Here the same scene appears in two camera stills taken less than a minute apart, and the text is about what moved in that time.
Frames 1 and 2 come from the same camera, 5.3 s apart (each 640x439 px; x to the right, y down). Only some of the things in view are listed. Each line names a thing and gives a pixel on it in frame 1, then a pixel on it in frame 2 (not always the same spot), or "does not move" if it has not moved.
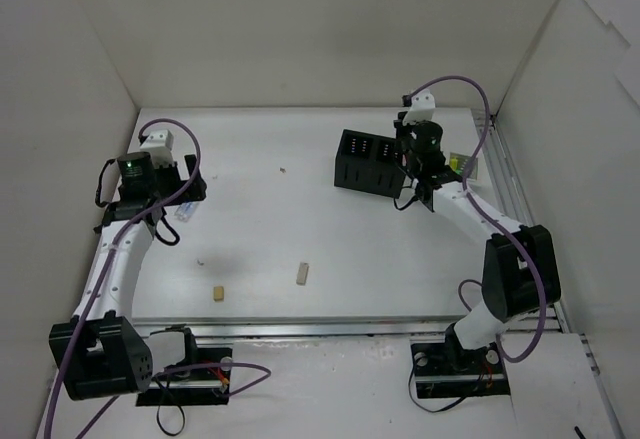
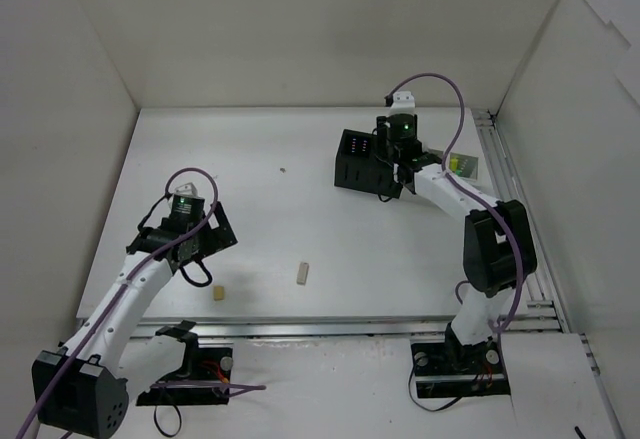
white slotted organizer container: [463, 160] does not move
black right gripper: [437, 179] → [361, 168]
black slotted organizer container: [366, 163] does not move
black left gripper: [187, 185] → [220, 229]
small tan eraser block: [218, 293] does not move
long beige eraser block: [302, 274] does not move
